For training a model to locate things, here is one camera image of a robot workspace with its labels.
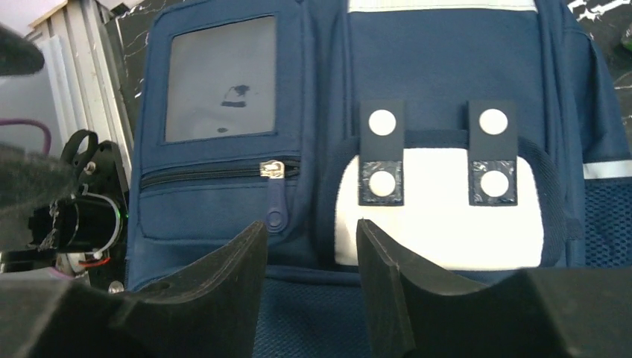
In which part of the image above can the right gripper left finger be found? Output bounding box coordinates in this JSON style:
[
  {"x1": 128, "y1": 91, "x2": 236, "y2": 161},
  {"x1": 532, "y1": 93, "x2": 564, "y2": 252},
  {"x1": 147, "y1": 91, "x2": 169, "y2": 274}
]
[{"x1": 1, "y1": 222, "x2": 268, "y2": 357}]

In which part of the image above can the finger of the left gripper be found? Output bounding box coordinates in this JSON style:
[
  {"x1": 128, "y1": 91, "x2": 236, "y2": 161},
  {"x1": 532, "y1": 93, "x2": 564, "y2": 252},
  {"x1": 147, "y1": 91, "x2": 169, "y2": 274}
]
[{"x1": 1, "y1": 25, "x2": 45, "y2": 77}]

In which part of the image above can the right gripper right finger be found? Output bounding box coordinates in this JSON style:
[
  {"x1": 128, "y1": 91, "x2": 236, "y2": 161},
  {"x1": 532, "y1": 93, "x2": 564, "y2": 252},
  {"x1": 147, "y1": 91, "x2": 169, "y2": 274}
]
[{"x1": 356, "y1": 219, "x2": 631, "y2": 357}]

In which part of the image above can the navy blue student backpack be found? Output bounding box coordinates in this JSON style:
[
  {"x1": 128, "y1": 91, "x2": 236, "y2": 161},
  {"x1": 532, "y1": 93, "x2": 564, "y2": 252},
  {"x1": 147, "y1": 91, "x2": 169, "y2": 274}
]
[{"x1": 127, "y1": 1, "x2": 631, "y2": 357}]

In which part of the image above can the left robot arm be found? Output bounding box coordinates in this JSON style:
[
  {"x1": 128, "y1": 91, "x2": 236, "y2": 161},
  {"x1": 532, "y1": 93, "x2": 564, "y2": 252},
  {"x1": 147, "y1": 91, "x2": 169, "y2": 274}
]
[{"x1": 1, "y1": 119, "x2": 127, "y2": 280}]

